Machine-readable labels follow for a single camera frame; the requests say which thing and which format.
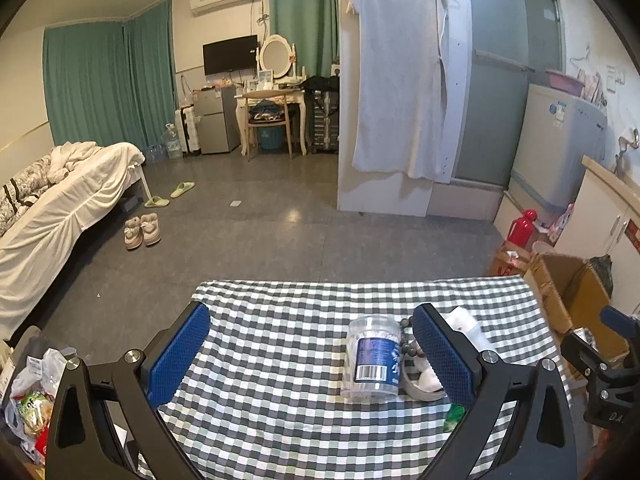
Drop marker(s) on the black television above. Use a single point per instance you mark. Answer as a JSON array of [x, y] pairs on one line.
[[230, 55]]

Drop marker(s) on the white suitcase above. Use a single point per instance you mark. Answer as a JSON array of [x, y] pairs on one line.
[[189, 130]]

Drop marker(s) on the white hanging garment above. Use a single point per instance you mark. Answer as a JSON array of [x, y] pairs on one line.
[[395, 75]]

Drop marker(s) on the cardboard box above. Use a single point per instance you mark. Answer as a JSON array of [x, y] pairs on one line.
[[585, 290]]

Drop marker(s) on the grey washing machine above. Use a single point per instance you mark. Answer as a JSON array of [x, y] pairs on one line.
[[555, 145]]

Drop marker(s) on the small photo frame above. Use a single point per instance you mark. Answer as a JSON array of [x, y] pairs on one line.
[[265, 77]]

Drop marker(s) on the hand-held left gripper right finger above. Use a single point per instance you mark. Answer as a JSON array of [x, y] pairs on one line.
[[445, 360]]

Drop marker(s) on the clothes on chair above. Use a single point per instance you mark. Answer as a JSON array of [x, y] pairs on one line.
[[265, 111]]

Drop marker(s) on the large water jug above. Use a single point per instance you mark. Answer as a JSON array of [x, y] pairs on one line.
[[172, 142]]

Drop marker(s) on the grey checked tablecloth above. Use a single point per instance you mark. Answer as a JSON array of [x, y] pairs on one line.
[[280, 360]]

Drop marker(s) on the green slipper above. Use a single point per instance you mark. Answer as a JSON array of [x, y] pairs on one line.
[[157, 202], [182, 190]]

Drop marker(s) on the red thermos jug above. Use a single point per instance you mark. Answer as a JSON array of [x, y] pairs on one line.
[[522, 230]]

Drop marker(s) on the wall hanger with pink items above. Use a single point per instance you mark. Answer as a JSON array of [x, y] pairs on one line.
[[590, 82]]

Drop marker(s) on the wooden chair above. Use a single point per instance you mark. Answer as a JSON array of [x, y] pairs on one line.
[[252, 132]]

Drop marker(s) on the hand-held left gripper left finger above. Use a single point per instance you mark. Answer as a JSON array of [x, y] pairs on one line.
[[177, 355]]

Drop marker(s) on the metal faucet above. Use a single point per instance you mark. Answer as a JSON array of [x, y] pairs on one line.
[[625, 150]]

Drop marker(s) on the teal bucket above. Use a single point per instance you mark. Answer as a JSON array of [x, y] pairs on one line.
[[271, 137]]

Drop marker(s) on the wide green curtain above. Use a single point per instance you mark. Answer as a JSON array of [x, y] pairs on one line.
[[85, 85]]

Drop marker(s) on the green sachet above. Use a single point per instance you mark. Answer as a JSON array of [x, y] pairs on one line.
[[454, 416]]

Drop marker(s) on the grey tape roll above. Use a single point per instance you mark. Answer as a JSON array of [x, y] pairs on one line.
[[415, 394]]

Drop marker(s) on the bed with white sheet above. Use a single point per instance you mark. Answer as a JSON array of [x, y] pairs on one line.
[[65, 220]]

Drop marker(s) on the grey mini fridge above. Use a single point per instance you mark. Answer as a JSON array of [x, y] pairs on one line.
[[215, 120]]

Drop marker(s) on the cream dressing table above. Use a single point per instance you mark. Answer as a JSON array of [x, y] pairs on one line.
[[297, 95]]

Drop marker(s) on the clear plastic jar blue label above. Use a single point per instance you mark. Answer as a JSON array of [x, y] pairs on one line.
[[372, 360]]

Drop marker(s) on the oval white mirror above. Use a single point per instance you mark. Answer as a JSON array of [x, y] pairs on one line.
[[276, 55]]

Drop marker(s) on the frosted glass door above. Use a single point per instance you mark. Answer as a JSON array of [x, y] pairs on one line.
[[500, 100]]

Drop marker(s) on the small water bottles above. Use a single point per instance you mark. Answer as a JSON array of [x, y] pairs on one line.
[[155, 154]]

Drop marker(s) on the black trash bag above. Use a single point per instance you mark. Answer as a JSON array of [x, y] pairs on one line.
[[600, 272]]

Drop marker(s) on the pink basin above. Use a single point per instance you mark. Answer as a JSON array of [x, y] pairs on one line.
[[565, 82]]

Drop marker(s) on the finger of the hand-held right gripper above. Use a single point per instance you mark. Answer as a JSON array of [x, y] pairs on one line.
[[587, 357], [620, 319]]

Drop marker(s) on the white cabinet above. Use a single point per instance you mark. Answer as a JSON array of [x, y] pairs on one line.
[[605, 215]]

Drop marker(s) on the plastic bag of rubbish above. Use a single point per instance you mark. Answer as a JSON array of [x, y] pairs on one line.
[[32, 400]]

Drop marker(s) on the white wall socket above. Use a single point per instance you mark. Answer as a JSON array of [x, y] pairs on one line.
[[617, 79]]

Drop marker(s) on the red cabinet sticker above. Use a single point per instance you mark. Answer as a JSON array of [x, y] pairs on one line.
[[633, 237]]

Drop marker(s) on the green curtain beside partition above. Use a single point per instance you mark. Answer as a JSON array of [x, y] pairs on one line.
[[305, 15]]

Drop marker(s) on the narrow green curtain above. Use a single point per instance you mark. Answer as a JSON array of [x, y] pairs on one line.
[[150, 75]]

